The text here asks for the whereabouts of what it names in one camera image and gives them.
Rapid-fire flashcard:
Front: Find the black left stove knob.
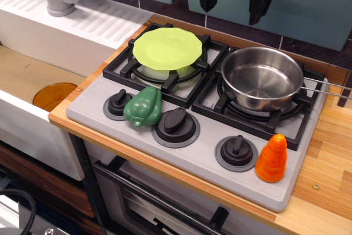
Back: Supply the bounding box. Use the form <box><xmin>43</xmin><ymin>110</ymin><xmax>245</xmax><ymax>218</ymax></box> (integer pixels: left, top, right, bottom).
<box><xmin>103</xmin><ymin>89</ymin><xmax>134</xmax><ymax>121</ymax></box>

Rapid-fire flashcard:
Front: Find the black burner grate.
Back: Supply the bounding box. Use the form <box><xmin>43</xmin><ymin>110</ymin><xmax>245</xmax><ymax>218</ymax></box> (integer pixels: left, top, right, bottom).
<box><xmin>192</xmin><ymin>58</ymin><xmax>325</xmax><ymax>151</ymax></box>
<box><xmin>103</xmin><ymin>23</ymin><xmax>229</xmax><ymax>108</ymax></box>

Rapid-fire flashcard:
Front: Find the white toy sink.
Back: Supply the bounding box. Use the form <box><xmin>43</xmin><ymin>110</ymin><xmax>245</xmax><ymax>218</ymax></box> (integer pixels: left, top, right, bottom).
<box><xmin>1</xmin><ymin>0</ymin><xmax>151</xmax><ymax>181</ymax></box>

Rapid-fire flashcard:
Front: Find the light green plastic plate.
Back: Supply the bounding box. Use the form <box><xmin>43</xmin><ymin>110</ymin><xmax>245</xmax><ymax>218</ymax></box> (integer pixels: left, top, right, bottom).
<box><xmin>133</xmin><ymin>28</ymin><xmax>202</xmax><ymax>70</ymax></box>

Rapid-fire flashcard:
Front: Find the stainless steel pan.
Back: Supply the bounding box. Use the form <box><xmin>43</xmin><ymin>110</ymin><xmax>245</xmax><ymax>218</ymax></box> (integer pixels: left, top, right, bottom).
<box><xmin>221</xmin><ymin>47</ymin><xmax>351</xmax><ymax>112</ymax></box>

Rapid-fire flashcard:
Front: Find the black braided cable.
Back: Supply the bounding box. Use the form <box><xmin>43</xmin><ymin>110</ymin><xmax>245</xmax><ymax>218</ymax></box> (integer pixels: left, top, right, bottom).
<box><xmin>0</xmin><ymin>188</ymin><xmax>37</xmax><ymax>235</ymax></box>

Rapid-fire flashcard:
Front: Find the green toy bell pepper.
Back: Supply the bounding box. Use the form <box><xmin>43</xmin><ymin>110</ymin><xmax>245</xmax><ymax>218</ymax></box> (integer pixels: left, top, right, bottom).
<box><xmin>123</xmin><ymin>86</ymin><xmax>162</xmax><ymax>128</ymax></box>

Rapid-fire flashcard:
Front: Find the toy oven door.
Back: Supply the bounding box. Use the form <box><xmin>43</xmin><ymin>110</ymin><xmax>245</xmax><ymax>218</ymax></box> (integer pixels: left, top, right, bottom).
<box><xmin>92</xmin><ymin>156</ymin><xmax>279</xmax><ymax>234</ymax></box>

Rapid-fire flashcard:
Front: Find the black middle stove knob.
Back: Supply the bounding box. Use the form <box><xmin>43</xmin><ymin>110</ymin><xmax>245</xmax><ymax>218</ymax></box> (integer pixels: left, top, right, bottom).
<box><xmin>151</xmin><ymin>107</ymin><xmax>200</xmax><ymax>149</ymax></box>

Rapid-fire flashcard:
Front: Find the grey toy stove top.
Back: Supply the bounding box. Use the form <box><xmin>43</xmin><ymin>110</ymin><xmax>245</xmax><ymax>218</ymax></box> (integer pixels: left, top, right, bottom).
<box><xmin>66</xmin><ymin>76</ymin><xmax>328</xmax><ymax>212</ymax></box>

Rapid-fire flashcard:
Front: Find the black left burner grate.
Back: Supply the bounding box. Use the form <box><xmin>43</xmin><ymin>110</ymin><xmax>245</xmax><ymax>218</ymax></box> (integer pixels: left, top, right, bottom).
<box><xmin>103</xmin><ymin>23</ymin><xmax>229</xmax><ymax>108</ymax></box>

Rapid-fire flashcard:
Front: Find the orange toy carrot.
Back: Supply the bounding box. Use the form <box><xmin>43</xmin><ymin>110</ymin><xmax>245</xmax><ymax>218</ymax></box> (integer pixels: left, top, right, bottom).
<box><xmin>255</xmin><ymin>134</ymin><xmax>288</xmax><ymax>183</ymax></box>

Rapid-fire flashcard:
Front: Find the black right stove knob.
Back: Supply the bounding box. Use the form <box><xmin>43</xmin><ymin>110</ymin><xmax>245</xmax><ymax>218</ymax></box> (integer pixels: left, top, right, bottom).
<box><xmin>215</xmin><ymin>135</ymin><xmax>259</xmax><ymax>173</ymax></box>

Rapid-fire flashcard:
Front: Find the black right burner grate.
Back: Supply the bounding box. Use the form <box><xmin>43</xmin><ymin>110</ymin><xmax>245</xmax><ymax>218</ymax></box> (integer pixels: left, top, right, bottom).
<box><xmin>192</xmin><ymin>58</ymin><xmax>325</xmax><ymax>151</ymax></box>

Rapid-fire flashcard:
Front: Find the orange sink drain plug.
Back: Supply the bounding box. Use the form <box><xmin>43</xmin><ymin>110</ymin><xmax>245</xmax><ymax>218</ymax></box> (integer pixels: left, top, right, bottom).
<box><xmin>32</xmin><ymin>82</ymin><xmax>78</xmax><ymax>112</ymax></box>

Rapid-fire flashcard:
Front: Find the black stove knob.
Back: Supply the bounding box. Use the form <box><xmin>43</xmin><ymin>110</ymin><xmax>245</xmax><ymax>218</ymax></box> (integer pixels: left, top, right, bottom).
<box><xmin>151</xmin><ymin>107</ymin><xmax>200</xmax><ymax>149</ymax></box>
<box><xmin>103</xmin><ymin>89</ymin><xmax>134</xmax><ymax>121</ymax></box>
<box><xmin>215</xmin><ymin>135</ymin><xmax>259</xmax><ymax>173</ymax></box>

